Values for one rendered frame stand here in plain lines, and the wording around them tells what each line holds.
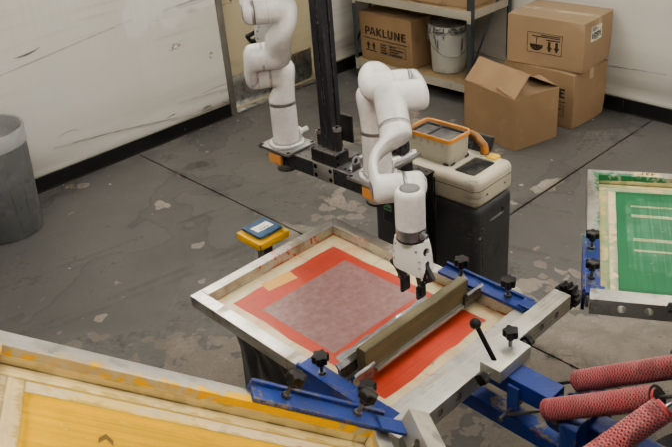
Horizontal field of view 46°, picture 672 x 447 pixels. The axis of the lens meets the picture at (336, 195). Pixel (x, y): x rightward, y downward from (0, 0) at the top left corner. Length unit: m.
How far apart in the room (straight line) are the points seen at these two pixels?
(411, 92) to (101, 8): 3.69
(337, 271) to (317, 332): 0.30
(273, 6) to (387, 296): 0.96
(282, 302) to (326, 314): 0.15
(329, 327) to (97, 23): 3.67
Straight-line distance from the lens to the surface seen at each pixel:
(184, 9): 5.86
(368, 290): 2.37
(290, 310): 2.32
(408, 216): 1.90
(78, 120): 5.59
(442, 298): 2.16
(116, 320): 4.13
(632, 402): 1.69
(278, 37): 2.58
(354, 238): 2.57
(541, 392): 1.91
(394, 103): 2.05
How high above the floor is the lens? 2.32
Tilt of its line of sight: 28 degrees down
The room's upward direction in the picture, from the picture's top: 5 degrees counter-clockwise
